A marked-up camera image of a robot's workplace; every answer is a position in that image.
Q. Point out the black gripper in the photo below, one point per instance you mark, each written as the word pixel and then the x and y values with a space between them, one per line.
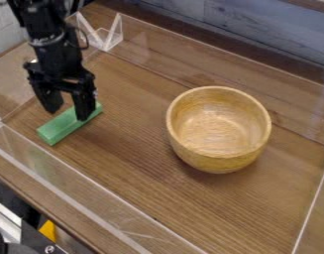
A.
pixel 57 72

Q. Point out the green rectangular block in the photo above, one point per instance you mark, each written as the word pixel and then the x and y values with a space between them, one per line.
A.
pixel 63 125

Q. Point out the brown wooden bowl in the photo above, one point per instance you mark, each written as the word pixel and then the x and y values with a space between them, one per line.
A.
pixel 218 128

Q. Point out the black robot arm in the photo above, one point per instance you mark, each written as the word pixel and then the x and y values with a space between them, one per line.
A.
pixel 41 17

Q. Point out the yellow sticker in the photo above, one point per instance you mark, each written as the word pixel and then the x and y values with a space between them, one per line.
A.
pixel 48 230

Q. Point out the clear acrylic corner bracket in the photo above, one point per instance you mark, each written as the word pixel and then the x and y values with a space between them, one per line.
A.
pixel 100 38

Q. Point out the clear acrylic tray wall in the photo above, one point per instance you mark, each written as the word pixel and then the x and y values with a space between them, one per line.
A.
pixel 112 184

